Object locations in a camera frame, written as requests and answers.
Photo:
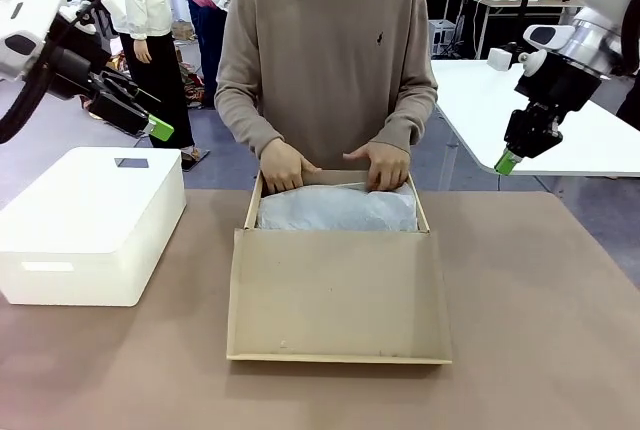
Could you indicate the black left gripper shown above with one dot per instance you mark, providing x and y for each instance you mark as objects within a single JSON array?
[{"x": 75, "y": 75}]

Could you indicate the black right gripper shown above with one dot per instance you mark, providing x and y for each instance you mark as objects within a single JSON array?
[{"x": 537, "y": 125}]

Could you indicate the grey-white wrapping paper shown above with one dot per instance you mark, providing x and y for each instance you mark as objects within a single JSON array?
[{"x": 340, "y": 210}]

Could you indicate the brown cardboard shoe box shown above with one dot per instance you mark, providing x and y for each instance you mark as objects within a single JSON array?
[{"x": 335, "y": 295}]

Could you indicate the person's right forearm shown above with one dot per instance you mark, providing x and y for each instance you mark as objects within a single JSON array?
[{"x": 247, "y": 110}]

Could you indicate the person's left forearm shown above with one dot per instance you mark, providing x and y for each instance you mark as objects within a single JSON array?
[{"x": 407, "y": 110}]

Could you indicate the white lidded storage box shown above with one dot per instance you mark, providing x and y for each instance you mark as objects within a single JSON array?
[{"x": 85, "y": 210}]

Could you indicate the person's left hand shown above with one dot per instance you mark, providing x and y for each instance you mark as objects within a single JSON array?
[{"x": 387, "y": 165}]

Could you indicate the person's right hand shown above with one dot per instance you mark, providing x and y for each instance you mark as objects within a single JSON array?
[{"x": 285, "y": 165}]

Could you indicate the patterned fabric pile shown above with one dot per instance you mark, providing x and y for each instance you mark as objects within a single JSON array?
[{"x": 117, "y": 62}]

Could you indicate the white table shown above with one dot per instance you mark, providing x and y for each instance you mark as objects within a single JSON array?
[{"x": 475, "y": 115}]

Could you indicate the person in pink top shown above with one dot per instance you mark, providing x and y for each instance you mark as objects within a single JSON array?
[{"x": 205, "y": 40}]

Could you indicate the white plastic crate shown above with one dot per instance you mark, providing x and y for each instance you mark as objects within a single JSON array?
[{"x": 442, "y": 37}]

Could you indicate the background table with robots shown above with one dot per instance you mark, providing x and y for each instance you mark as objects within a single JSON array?
[{"x": 500, "y": 4}]

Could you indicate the person in beige sweater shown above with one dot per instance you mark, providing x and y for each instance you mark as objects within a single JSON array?
[{"x": 325, "y": 50}]

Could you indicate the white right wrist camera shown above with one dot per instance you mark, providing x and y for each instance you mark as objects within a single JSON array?
[{"x": 499, "y": 59}]

